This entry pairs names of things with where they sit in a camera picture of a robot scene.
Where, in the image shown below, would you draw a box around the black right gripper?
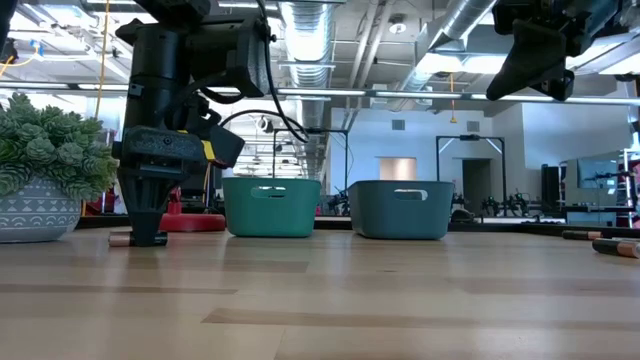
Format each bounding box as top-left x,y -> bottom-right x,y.
486,0 -> 626,102

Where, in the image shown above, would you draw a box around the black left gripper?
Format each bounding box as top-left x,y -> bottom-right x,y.
112,94 -> 221,247

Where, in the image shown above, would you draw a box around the teal plastic bin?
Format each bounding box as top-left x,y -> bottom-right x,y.
221,177 -> 323,238

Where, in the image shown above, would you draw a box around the dark blue-grey plastic bin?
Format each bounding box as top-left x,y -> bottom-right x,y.
348,179 -> 455,241

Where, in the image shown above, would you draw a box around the black computer monitor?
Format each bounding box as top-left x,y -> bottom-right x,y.
167,167 -> 225,214

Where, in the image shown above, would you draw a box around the red desk lamp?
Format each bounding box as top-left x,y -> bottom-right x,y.
158,185 -> 227,233

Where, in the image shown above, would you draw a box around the succulent in grey patterned pot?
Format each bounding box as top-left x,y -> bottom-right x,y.
0,92 -> 121,245

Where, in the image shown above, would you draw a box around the black cabinet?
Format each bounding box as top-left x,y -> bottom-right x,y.
541,163 -> 567,209

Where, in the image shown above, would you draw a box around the background robot arms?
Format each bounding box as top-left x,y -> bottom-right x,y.
479,193 -> 539,217

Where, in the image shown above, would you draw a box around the white shelf rack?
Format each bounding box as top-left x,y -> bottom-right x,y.
619,147 -> 640,229

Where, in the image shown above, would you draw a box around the round ceiling fixture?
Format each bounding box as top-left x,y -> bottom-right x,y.
387,13 -> 409,35

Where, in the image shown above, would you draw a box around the orange door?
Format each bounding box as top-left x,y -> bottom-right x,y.
378,156 -> 418,183

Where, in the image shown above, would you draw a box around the black ceiling box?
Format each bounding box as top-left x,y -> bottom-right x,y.
0,37 -> 20,65

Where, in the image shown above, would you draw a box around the long ceiling light strip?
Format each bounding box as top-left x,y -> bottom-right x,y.
0,82 -> 640,106

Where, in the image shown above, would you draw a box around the black background stand frame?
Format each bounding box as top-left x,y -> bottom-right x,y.
435,133 -> 506,184

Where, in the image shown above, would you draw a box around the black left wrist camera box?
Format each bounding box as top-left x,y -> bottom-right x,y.
209,124 -> 246,170

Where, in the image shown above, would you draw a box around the smooth silver air duct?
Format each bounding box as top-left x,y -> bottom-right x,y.
394,0 -> 501,109

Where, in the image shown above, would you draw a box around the wall-mounted screen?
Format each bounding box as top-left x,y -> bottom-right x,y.
577,157 -> 621,191

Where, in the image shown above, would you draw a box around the yellow hanging cable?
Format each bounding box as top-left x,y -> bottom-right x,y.
94,0 -> 111,120

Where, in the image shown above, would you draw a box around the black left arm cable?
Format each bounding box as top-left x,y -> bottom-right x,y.
197,0 -> 310,146

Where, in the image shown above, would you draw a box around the corrugated silver air duct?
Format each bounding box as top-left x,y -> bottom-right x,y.
277,0 -> 336,179

